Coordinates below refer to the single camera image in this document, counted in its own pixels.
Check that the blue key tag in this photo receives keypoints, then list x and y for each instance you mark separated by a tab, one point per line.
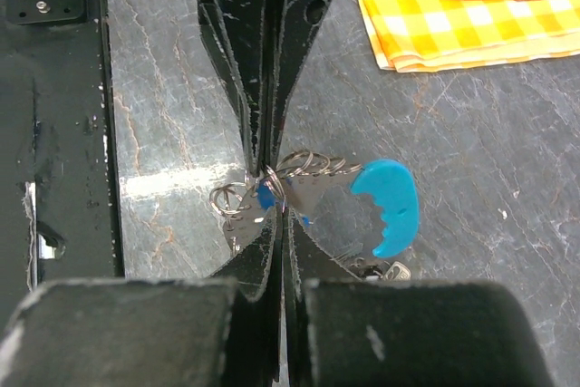
265	197

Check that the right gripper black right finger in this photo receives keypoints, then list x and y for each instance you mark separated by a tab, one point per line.
343	331

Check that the silver keys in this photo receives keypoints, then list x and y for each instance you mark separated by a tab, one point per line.
380	270

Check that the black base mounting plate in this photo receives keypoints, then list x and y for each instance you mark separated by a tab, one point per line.
59	196

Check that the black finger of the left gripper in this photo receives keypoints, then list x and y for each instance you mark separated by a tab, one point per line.
297	24
236	33

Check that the metal keyring plate blue handle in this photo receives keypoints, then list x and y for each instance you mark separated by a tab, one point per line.
299	182

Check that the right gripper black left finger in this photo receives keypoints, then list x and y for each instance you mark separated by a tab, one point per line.
217	331

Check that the orange checkered cloth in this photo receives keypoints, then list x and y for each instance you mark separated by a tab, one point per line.
428	36

